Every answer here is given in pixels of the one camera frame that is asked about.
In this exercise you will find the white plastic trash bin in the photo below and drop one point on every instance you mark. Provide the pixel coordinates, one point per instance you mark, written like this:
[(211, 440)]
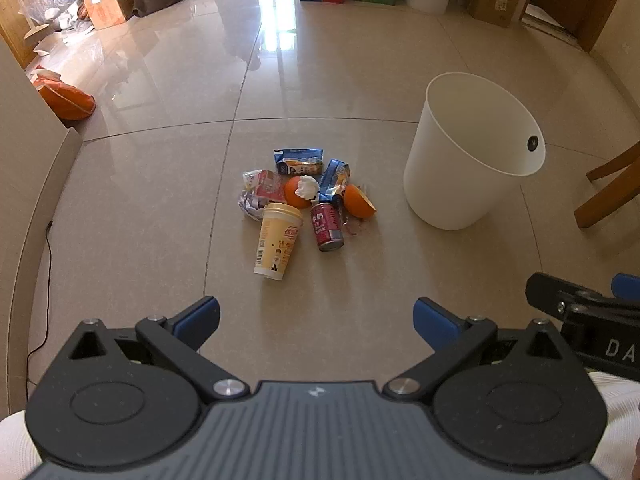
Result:
[(450, 170)]

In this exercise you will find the crumpled silver foil wrapper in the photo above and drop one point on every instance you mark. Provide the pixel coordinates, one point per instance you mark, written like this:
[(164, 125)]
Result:
[(249, 205)]

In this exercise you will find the whole orange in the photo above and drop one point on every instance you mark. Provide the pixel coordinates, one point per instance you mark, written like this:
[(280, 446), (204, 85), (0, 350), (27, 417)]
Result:
[(292, 196)]

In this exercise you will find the yellow paper cup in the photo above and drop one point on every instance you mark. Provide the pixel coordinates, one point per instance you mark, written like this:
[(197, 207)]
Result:
[(277, 245)]

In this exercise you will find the wooden chair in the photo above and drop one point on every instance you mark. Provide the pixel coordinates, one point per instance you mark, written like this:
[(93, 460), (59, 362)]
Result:
[(605, 200)]

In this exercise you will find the wooden door frame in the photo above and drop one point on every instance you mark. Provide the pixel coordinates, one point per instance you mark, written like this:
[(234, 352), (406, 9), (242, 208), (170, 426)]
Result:
[(595, 0)]

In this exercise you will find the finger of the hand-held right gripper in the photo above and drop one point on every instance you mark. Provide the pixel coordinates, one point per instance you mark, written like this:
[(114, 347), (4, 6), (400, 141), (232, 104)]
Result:
[(550, 292), (625, 285)]

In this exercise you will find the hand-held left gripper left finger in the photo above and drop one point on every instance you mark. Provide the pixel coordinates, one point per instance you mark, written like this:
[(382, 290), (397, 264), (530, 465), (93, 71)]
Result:
[(197, 317)]

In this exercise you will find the wooden cabinet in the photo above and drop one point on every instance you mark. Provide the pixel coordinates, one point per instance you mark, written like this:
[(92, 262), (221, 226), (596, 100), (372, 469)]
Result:
[(20, 15)]

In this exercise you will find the person's white clothing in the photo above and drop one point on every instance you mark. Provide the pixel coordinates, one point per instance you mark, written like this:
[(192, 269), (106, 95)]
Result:
[(620, 410)]

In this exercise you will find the orange bag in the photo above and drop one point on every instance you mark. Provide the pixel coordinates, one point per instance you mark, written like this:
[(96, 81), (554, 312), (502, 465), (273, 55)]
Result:
[(67, 100)]

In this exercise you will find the crumpled white tissue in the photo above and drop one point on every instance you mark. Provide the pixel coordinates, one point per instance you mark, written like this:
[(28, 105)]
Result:
[(306, 187)]

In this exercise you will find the pink plastic wrapper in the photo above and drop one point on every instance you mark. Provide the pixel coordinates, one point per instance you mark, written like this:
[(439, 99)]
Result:
[(270, 187)]

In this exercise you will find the red drink can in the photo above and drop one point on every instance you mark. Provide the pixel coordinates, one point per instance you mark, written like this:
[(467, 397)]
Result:
[(326, 227)]

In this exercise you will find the blue snack packet upright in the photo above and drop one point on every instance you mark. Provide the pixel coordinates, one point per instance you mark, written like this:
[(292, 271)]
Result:
[(334, 175)]

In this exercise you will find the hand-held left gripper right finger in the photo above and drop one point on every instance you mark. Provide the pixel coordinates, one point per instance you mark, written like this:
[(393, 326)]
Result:
[(435, 322)]

